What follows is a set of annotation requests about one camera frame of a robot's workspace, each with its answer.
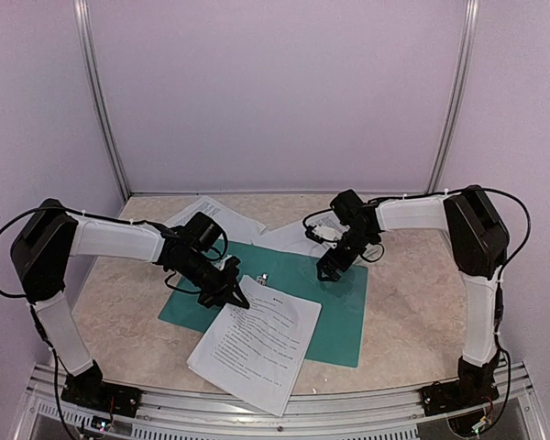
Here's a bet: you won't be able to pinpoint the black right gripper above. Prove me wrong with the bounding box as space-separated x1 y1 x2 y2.
316 227 376 281

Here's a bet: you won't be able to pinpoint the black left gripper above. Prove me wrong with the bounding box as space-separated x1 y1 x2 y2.
174 251 249 310

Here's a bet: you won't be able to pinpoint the printed paper sheet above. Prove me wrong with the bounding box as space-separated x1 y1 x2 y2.
165 196 268 245
254 213 347 258

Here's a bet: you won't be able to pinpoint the paper sheets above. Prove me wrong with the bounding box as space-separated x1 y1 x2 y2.
187 275 321 417

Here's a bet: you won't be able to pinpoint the dark teal folder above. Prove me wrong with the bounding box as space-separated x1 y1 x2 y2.
158 241 369 369

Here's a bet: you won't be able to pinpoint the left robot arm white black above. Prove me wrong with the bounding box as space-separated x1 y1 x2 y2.
10 198 249 408

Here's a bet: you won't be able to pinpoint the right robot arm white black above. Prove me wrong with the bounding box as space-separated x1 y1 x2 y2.
316 185 510 407

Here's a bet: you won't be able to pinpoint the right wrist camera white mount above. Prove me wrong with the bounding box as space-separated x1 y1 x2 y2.
304 224 347 247

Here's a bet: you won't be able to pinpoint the front aluminium rail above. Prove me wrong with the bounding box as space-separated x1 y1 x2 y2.
13 361 546 440

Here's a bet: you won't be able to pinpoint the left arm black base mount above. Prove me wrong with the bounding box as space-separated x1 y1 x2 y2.
61 361 142 418

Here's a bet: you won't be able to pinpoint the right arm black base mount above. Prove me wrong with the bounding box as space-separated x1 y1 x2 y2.
419 353 500 416

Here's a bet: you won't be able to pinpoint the right aluminium frame post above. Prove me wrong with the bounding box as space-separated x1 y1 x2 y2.
425 0 480 193

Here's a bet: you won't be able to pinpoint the aluminium frame post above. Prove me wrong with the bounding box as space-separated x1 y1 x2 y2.
73 0 132 202
425 0 480 193

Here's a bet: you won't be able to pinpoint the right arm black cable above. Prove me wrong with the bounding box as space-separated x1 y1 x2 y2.
301 187 532 368

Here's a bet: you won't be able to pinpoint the left aluminium frame post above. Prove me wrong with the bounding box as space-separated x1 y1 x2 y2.
73 0 132 202

